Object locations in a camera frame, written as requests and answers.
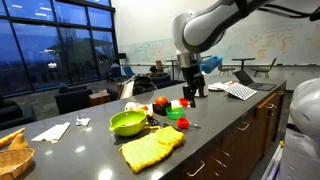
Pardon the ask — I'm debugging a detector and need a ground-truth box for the yellow crocheted cloth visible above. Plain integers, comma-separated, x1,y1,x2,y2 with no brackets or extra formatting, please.
119,124,186,174

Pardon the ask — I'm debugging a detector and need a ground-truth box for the black cube block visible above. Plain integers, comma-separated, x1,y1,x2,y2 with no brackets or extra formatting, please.
152,102,172,117

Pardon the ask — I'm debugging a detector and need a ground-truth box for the lime green mixing bowl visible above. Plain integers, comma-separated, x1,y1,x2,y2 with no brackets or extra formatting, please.
108,110,148,138

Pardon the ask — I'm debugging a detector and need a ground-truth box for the blue lounge chair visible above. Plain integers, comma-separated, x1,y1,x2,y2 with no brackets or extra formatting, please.
123,65,136,79

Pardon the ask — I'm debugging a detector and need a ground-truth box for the round dark cafe table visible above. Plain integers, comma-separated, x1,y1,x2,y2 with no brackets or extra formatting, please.
231,57,257,71

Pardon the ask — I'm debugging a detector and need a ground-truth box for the red measuring cup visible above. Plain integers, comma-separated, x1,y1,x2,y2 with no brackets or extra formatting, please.
179,97,192,108

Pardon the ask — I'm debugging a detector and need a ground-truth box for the white plate with papers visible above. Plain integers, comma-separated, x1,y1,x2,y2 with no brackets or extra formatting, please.
208,80,235,92

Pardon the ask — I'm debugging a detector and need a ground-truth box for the tall dark bar table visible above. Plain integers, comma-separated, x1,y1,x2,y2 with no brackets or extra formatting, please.
165,58,180,81

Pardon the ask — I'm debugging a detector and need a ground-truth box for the wicker basket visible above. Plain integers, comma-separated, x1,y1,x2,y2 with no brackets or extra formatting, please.
0,147,36,180

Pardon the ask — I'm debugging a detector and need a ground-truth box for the dark blue sofa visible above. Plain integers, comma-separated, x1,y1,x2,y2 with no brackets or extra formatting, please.
0,96,38,131

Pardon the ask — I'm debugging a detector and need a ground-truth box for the blue wrist camera housing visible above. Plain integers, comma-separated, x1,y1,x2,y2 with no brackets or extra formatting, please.
199,55,224,75

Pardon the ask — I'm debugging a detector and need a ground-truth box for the white paper napkin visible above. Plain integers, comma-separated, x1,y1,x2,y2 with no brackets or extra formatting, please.
146,99,183,114

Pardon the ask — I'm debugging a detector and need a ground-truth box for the orange measuring cup with beans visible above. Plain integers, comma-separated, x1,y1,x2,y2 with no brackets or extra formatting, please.
176,117,202,130

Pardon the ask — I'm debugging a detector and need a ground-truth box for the white keyboard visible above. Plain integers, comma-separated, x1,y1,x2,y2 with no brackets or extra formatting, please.
223,82,258,102

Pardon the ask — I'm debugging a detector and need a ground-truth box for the orange toy tomato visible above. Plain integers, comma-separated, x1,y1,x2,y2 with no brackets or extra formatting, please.
155,95,170,106

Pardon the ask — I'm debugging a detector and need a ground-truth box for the grey open laptop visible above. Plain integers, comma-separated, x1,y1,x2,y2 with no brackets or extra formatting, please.
232,69,278,92

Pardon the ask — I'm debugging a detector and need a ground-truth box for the wooden box side table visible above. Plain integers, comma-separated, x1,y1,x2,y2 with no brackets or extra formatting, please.
88,90,112,108

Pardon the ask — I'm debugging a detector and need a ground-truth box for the tan toy gourd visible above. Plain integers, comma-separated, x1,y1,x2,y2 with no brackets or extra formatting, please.
7,132,30,151

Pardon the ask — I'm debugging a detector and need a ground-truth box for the seated person dark top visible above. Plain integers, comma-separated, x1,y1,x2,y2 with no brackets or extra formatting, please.
148,64,165,77

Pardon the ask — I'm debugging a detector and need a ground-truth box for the brown wooden counter cabinet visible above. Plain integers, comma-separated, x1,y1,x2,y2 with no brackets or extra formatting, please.
166,83,288,180

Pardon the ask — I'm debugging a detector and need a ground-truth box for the small green bowl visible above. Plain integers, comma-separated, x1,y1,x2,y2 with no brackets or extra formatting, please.
165,106,185,121

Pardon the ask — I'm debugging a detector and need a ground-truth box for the orange toy carrot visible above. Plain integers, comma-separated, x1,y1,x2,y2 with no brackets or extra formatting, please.
0,127,27,149

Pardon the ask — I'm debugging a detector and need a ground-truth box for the seated person by window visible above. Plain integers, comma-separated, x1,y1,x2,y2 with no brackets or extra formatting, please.
109,59,122,82

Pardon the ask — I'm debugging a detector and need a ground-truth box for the dark lounge couch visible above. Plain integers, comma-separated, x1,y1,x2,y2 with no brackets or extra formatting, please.
151,74,178,90

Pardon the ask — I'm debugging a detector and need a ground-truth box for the white folded paper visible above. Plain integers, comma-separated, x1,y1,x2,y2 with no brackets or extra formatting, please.
31,121,72,144

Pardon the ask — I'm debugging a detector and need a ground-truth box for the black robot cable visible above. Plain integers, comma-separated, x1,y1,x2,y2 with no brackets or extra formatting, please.
256,0,320,23

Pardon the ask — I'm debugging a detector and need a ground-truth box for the dark wooden chair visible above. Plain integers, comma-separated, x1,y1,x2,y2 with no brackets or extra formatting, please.
217,62,237,76
251,57,278,80

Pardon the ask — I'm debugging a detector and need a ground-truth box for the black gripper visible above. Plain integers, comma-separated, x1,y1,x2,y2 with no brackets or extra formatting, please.
181,62,206,109

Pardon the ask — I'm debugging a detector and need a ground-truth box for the dark blue armchair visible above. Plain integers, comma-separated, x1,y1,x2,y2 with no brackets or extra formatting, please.
54,84,94,116

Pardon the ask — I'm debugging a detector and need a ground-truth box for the white paper towel roll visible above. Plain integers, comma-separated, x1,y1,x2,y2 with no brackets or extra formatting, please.
194,73,210,98

